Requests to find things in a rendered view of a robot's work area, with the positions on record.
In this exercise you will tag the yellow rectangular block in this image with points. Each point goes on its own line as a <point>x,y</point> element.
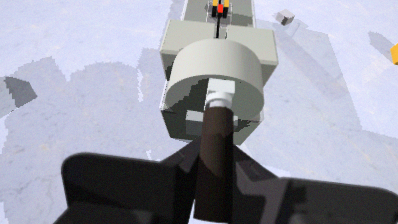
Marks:
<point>394,54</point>

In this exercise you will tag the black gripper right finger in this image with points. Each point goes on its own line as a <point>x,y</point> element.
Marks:
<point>262,197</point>

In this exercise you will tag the small white cube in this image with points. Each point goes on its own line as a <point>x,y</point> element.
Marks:
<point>284,17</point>

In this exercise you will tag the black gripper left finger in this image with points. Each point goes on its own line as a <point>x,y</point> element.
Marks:
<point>165,187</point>

